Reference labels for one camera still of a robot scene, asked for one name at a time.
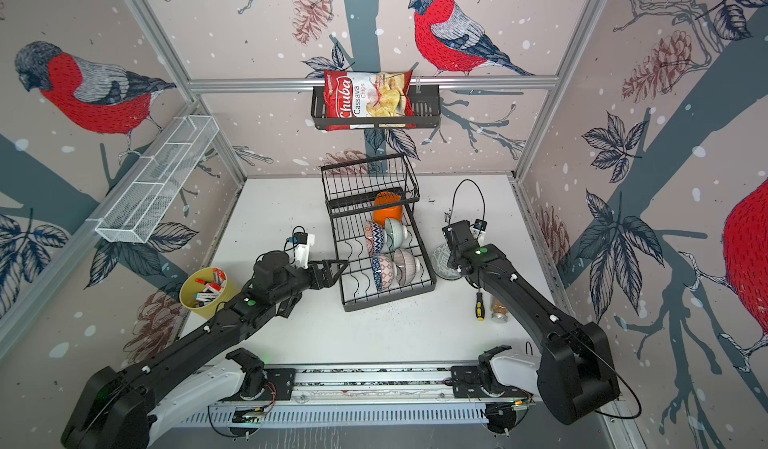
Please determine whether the orange plastic bowl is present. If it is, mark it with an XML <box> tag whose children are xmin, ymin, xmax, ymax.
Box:
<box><xmin>373</xmin><ymin>191</ymin><xmax>403</xmax><ymax>227</ymax></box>

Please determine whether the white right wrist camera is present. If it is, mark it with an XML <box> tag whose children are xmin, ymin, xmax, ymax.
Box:
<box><xmin>471</xmin><ymin>219</ymin><xmax>487</xmax><ymax>238</ymax></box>

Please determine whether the yellow black screwdriver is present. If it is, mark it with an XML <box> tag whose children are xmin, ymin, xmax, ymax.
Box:
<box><xmin>475</xmin><ymin>290</ymin><xmax>485</xmax><ymax>321</ymax></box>

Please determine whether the blue patterned bowl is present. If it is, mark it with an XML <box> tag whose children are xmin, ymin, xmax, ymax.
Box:
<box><xmin>371</xmin><ymin>254</ymin><xmax>396</xmax><ymax>292</ymax></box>

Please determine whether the light green ceramic bowl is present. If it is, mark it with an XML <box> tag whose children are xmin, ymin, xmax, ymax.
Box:
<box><xmin>384</xmin><ymin>218</ymin><xmax>408</xmax><ymax>252</ymax></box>

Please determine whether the glass spice jar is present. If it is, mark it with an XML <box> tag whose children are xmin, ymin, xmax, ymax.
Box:
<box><xmin>491</xmin><ymin>297</ymin><xmax>509</xmax><ymax>323</ymax></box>

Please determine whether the red cassava chips bag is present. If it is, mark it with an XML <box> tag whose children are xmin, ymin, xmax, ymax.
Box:
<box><xmin>323</xmin><ymin>70</ymin><xmax>414</xmax><ymax>119</ymax></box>

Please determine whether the yellow cup with markers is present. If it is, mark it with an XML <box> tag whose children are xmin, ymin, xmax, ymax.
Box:
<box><xmin>179</xmin><ymin>267</ymin><xmax>240</xmax><ymax>319</ymax></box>

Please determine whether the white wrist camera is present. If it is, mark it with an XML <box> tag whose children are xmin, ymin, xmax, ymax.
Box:
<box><xmin>291</xmin><ymin>231</ymin><xmax>315</xmax><ymax>269</ymax></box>
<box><xmin>471</xmin><ymin>219</ymin><xmax>487</xmax><ymax>238</ymax></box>

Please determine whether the pink patterned glass bowl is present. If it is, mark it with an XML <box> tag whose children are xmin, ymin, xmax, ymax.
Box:
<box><xmin>393</xmin><ymin>249</ymin><xmax>421</xmax><ymax>287</ymax></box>

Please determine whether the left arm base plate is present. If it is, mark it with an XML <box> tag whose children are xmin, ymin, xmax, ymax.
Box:
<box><xmin>226</xmin><ymin>367</ymin><xmax>297</xmax><ymax>403</ymax></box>

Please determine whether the black wall basket shelf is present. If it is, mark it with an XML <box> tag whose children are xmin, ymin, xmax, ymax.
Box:
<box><xmin>310</xmin><ymin>85</ymin><xmax>441</xmax><ymax>131</ymax></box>

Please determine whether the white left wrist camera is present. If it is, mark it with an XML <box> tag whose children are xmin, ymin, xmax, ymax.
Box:
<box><xmin>291</xmin><ymin>231</ymin><xmax>315</xmax><ymax>269</ymax></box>

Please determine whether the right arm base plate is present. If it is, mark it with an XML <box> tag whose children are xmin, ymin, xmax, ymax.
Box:
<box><xmin>447</xmin><ymin>365</ymin><xmax>533</xmax><ymax>400</ymax></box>

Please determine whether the black wire dish rack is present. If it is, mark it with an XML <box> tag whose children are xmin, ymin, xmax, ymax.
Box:
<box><xmin>321</xmin><ymin>154</ymin><xmax>436</xmax><ymax>312</ymax></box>

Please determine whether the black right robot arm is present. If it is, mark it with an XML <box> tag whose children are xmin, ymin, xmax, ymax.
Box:
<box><xmin>443</xmin><ymin>220</ymin><xmax>620</xmax><ymax>424</ymax></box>

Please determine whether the white wire mesh shelf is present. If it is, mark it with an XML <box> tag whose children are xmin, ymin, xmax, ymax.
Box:
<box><xmin>96</xmin><ymin>115</ymin><xmax>219</xmax><ymax>243</ymax></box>

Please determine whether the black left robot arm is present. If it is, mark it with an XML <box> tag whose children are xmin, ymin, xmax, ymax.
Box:
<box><xmin>61</xmin><ymin>250</ymin><xmax>349</xmax><ymax>448</ymax></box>

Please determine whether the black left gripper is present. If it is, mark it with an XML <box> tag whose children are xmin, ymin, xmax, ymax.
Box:
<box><xmin>271</xmin><ymin>257</ymin><xmax>349</xmax><ymax>305</ymax></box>

